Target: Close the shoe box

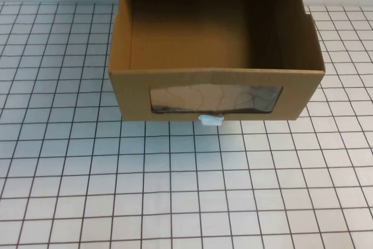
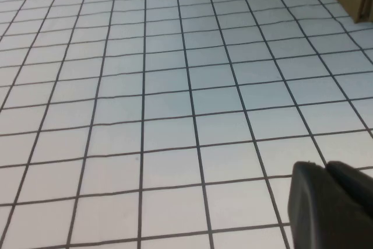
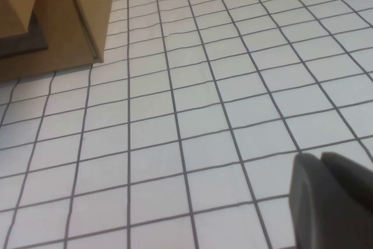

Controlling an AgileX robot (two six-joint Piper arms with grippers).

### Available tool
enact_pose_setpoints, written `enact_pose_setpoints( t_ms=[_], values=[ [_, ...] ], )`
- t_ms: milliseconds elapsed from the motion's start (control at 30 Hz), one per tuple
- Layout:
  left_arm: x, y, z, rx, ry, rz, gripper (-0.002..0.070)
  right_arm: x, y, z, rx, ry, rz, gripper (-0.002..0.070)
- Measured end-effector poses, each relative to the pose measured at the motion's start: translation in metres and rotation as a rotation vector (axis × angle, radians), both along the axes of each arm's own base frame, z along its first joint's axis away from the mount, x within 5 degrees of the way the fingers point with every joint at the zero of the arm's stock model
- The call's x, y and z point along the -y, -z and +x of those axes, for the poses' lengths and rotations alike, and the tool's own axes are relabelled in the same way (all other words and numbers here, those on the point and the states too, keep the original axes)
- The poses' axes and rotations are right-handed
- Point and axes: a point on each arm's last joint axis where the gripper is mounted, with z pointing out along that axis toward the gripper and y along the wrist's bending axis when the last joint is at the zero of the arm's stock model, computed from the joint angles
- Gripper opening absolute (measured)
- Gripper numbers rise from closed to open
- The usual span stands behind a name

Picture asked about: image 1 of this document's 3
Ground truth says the cardboard drawer with window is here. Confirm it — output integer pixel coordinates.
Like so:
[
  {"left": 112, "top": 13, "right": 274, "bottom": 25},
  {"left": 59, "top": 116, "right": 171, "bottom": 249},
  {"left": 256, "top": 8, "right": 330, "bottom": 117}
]
[{"left": 108, "top": 0, "right": 326, "bottom": 124}]

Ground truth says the white grid tablecloth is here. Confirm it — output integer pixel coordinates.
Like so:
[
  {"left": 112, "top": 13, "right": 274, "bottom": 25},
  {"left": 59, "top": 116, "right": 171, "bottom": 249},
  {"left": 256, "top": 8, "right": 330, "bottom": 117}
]
[{"left": 0, "top": 1, "right": 373, "bottom": 249}]

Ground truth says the white plastic drawer handle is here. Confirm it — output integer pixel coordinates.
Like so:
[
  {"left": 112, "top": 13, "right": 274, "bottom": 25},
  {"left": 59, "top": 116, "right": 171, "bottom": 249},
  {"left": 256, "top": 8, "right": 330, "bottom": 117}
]
[{"left": 197, "top": 113, "right": 225, "bottom": 128}]

